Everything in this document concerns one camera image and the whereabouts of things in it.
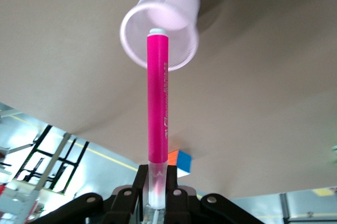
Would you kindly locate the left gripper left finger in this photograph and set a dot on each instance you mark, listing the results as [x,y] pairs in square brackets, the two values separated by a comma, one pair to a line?
[131,203]

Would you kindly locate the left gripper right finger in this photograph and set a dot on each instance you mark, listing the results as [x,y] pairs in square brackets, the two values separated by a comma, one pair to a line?
[181,205]

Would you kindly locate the pink marker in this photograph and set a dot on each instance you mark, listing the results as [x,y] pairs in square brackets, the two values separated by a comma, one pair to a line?
[157,90]

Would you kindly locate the colourful puzzle cube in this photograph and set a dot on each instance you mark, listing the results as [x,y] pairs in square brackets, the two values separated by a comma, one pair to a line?
[184,162]

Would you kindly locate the black metal rack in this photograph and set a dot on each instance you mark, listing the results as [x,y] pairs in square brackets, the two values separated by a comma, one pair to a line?
[76,155]

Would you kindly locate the brown table cover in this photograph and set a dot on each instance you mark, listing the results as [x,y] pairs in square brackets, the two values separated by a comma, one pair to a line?
[250,90]

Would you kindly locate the translucent pink plastic cup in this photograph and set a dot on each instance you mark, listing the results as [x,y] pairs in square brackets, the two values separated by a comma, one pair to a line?
[169,3]

